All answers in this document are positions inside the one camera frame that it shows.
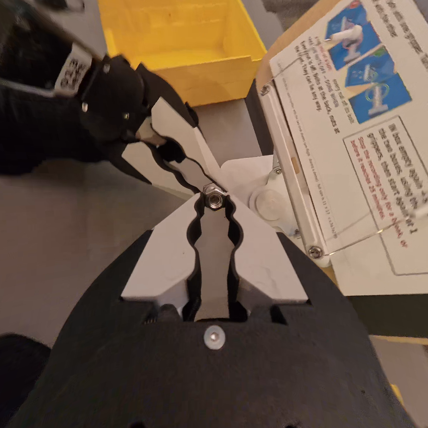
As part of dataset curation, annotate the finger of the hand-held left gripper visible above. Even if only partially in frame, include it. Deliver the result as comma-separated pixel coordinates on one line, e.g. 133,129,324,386
150,97,228,193
150,138,215,195

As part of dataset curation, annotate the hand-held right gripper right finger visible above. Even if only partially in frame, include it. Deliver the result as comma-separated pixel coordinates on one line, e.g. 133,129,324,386
224,194,309,320

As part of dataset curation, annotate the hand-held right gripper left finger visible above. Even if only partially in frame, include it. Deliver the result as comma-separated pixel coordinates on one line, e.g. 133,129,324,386
120,194,205,321

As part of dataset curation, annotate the silver hex nut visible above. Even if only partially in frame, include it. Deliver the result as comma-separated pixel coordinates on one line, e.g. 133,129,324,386
203,189,226,212

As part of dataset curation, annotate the person's left hand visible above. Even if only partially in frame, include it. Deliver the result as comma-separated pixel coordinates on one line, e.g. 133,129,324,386
40,95,116,166

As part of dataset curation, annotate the printed instruction sheet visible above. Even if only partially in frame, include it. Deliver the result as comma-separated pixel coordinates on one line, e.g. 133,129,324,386
269,0,428,296

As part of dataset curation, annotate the curved document stand board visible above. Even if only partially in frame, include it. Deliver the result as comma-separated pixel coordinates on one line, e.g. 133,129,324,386
246,0,428,345

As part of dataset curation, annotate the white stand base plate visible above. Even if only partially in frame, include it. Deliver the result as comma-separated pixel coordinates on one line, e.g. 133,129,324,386
219,155,301,238

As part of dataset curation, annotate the clear stand bracket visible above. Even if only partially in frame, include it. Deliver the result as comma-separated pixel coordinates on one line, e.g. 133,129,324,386
266,152,285,188

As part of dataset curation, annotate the wire sheet clip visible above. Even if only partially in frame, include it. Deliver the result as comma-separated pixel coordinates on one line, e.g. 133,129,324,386
309,204,428,258
262,37,333,96

